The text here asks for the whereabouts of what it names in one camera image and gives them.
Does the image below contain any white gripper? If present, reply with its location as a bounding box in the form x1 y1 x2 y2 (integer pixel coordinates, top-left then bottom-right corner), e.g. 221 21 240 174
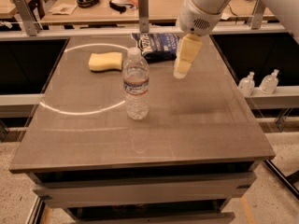
174 0 222 78

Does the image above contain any yellow sponge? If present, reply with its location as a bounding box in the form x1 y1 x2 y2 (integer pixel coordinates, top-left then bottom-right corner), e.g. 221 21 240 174
88 52 122 72

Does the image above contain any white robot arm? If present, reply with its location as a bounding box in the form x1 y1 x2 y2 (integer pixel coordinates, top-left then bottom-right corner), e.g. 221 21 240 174
178 0 299 85

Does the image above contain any dark blue chip bag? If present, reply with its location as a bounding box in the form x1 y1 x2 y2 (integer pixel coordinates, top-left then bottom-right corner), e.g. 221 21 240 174
131 33 179 63

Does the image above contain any clear plastic water bottle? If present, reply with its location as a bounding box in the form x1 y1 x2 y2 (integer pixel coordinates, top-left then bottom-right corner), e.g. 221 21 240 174
122 47 150 120

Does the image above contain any small sanitizer bottle left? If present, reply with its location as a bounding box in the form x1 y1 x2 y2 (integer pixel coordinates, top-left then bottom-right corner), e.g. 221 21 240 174
238 72 255 96

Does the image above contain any small sanitizer bottle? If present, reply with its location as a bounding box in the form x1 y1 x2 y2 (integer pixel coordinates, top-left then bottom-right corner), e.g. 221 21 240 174
259 69 279 94
238 72 255 96

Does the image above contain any small sanitizer bottle right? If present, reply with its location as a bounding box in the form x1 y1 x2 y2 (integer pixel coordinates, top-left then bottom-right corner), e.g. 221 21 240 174
259 69 279 94

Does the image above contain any paper card on desk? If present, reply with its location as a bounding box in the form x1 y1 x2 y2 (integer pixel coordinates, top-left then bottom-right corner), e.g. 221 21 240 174
50 4 77 15

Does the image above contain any middle metal bracket post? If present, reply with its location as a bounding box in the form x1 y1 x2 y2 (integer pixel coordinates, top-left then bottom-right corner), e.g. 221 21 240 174
138 0 150 33

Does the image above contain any metal bracket post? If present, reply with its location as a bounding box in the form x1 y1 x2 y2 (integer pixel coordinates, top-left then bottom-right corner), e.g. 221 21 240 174
13 0 41 36
248 0 265 30
138 0 150 33

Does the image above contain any right metal bracket post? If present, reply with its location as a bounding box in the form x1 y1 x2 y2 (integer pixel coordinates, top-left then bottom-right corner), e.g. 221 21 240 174
248 0 265 30

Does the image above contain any left metal bracket post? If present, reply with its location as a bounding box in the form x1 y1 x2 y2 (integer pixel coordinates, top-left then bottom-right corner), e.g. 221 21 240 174
13 0 41 36

